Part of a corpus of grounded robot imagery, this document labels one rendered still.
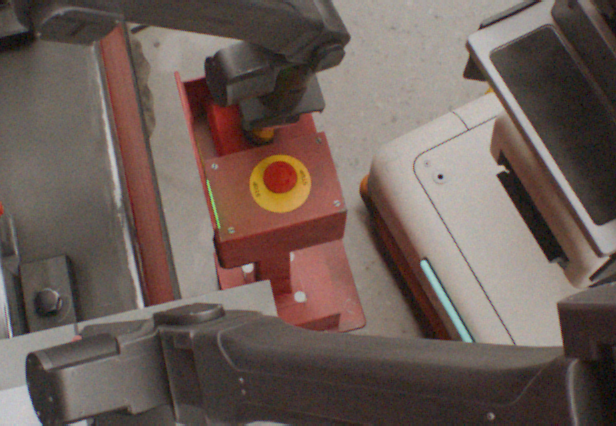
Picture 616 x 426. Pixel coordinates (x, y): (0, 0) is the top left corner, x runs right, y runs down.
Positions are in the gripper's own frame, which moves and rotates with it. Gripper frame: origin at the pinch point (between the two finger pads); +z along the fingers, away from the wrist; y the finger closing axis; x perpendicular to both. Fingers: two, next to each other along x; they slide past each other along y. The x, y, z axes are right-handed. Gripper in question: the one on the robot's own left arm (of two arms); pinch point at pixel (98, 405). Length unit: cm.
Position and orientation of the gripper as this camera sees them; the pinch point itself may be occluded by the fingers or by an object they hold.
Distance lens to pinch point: 94.0
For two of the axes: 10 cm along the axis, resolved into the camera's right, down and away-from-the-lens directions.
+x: 8.6, -0.4, 5.0
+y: 2.2, 9.3, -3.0
